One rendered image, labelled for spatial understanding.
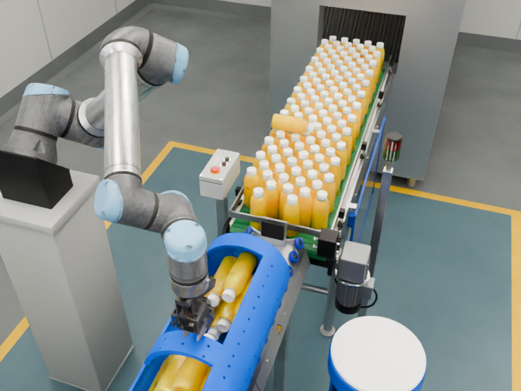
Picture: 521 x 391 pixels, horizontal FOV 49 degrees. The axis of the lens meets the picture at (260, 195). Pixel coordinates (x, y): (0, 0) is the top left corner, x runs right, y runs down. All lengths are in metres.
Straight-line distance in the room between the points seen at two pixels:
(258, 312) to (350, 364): 0.31
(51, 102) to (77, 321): 0.92
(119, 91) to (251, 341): 0.75
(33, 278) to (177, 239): 1.27
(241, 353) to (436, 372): 1.66
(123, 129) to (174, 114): 3.37
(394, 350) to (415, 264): 1.77
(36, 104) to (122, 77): 0.68
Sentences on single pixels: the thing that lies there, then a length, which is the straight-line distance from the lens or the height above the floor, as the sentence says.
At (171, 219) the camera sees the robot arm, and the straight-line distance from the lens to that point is 1.32.
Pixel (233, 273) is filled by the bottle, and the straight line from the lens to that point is 1.75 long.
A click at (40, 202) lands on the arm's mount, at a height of 1.12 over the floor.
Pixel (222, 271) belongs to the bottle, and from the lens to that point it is 1.82.
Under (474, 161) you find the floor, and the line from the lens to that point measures 4.48.
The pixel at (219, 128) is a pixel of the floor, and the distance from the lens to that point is 4.56.
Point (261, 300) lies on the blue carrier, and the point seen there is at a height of 1.18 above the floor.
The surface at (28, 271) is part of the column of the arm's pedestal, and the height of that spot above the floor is 0.80.
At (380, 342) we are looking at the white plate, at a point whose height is 1.04.
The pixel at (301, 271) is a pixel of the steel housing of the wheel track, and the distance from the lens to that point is 2.18.
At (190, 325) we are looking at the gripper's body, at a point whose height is 1.35.
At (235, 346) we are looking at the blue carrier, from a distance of 1.55.
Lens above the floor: 2.46
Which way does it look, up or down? 39 degrees down
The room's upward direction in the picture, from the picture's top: straight up
